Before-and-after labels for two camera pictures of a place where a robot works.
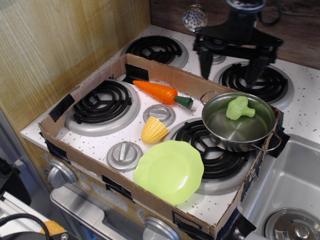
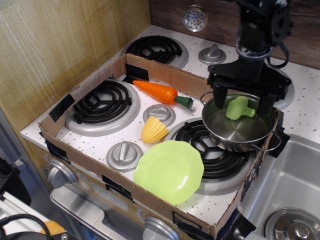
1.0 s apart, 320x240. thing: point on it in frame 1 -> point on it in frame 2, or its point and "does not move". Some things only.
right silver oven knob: [155, 229] does not move
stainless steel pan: [238, 135] does not move
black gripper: [238, 36] -> [251, 75]
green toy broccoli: [238, 107] does not move
